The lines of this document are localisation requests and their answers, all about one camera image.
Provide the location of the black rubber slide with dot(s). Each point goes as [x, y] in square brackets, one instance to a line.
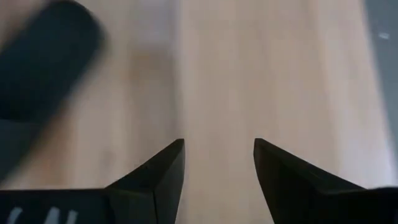
[43, 62]

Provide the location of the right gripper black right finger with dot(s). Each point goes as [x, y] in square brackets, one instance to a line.
[295, 193]

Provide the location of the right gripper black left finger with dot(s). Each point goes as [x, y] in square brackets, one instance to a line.
[155, 193]

